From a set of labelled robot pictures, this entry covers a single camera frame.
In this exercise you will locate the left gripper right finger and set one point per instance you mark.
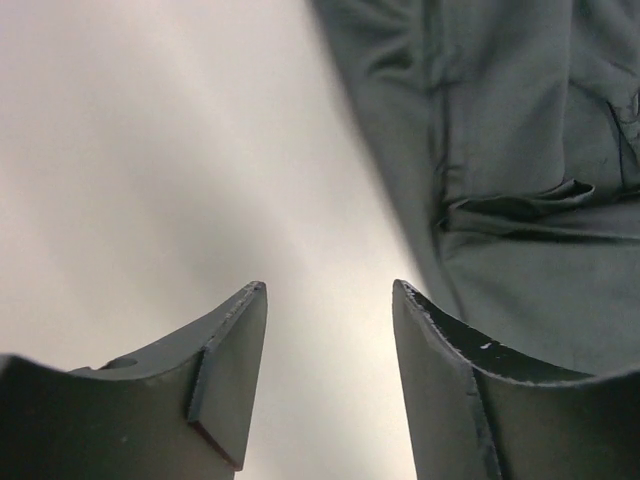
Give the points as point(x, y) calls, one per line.
point(477, 409)

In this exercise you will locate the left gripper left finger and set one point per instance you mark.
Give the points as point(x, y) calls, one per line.
point(178, 408)

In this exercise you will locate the black t shirt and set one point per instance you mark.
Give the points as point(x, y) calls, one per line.
point(507, 137)

